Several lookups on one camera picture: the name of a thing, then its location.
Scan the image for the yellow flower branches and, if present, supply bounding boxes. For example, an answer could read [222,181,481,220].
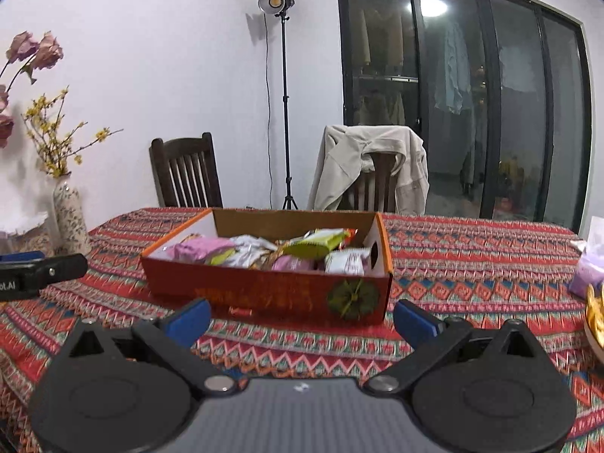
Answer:
[23,87,124,179]

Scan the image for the floral ceramic vase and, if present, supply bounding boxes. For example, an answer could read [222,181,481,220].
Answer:
[53,174,92,256]

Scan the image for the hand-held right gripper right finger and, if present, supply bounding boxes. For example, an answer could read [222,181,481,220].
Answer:
[364,299,539,394]

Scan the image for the hanging light blue shirt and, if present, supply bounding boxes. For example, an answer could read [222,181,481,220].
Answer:
[434,21,473,114]

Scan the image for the white red-print snack packet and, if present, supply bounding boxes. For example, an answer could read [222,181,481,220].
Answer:
[325,248,371,276]

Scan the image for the pink artificial flowers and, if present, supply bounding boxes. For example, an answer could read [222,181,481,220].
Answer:
[0,31,65,149]

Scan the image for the green snack packet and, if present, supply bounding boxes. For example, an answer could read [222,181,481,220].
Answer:
[283,229,348,260]

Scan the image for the white printed snack packet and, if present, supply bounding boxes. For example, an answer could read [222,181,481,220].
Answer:
[222,235,279,270]

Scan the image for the black power cable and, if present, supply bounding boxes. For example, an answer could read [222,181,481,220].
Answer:
[262,18,275,209]

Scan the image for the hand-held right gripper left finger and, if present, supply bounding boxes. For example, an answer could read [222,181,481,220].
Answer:
[66,299,239,397]

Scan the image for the studio light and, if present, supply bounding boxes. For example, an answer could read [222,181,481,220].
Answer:
[258,0,296,18]

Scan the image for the orange cardboard box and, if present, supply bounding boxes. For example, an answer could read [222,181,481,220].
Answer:
[140,208,394,326]

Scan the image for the pink snack packet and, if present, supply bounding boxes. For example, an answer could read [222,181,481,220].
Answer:
[273,255,316,273]
[167,237,237,265]

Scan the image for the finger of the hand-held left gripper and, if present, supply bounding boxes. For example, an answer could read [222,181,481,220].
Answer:
[29,253,89,293]
[0,251,46,264]

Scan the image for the white lace cloth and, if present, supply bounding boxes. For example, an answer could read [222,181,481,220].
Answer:
[0,211,51,239]

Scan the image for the black light stand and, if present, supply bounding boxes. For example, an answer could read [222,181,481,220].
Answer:
[281,14,300,211]

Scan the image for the grey plate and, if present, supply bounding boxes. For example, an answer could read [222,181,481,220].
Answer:
[582,318,604,365]

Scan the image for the purple tissue pack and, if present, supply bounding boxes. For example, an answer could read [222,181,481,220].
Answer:
[569,216,604,296]

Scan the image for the beige jacket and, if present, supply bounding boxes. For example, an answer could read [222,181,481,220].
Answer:
[308,125,429,216]

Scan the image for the black sliding glass door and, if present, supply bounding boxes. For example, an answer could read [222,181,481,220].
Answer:
[336,0,593,236]

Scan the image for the yellow snack pile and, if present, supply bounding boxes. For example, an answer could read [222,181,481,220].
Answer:
[585,283,604,346]

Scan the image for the red patterned tablecloth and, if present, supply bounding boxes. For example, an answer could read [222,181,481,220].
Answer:
[0,206,604,453]

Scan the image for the dark wooden chair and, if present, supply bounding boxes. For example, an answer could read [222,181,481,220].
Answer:
[149,132,224,209]
[347,152,403,213]

